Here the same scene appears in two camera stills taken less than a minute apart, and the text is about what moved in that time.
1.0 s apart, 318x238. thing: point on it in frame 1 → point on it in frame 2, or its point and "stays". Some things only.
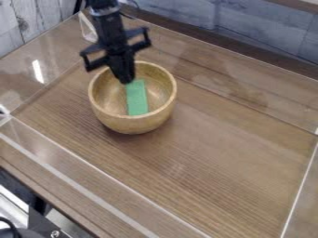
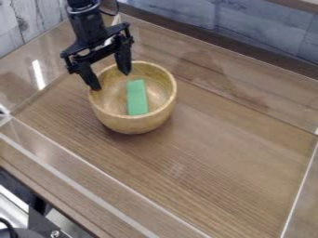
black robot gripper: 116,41 → 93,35
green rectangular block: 136,98 stays
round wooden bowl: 108,99 stays
